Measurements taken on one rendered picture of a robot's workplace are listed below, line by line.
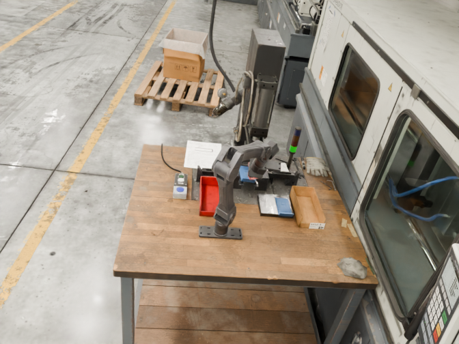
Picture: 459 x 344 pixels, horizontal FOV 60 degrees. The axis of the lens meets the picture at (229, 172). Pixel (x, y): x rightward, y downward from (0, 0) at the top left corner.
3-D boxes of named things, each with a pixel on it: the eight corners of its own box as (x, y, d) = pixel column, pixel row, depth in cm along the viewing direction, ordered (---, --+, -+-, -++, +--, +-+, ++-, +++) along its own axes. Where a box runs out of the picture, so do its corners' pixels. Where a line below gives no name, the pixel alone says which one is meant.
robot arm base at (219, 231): (200, 213, 181) (200, 224, 175) (243, 216, 183) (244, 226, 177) (199, 226, 185) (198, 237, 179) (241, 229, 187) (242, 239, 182)
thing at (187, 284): (117, 386, 208) (112, 269, 158) (142, 249, 289) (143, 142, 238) (324, 390, 221) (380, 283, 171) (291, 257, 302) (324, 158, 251)
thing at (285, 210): (279, 217, 195) (280, 213, 193) (274, 198, 208) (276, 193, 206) (292, 218, 196) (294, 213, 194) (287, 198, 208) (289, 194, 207)
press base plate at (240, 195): (190, 204, 202) (191, 199, 201) (193, 152, 243) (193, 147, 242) (314, 213, 210) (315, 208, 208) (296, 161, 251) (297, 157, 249)
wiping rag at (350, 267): (332, 258, 181) (341, 278, 170) (334, 253, 180) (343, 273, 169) (361, 259, 183) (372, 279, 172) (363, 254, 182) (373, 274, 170)
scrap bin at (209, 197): (199, 216, 191) (200, 206, 188) (199, 185, 212) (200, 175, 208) (223, 218, 193) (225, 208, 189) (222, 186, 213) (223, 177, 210)
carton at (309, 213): (298, 228, 194) (301, 216, 190) (289, 196, 215) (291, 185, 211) (323, 230, 196) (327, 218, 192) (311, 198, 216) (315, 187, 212)
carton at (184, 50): (168, 61, 571) (169, 24, 543) (209, 67, 571) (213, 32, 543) (156, 77, 516) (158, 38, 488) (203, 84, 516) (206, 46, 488)
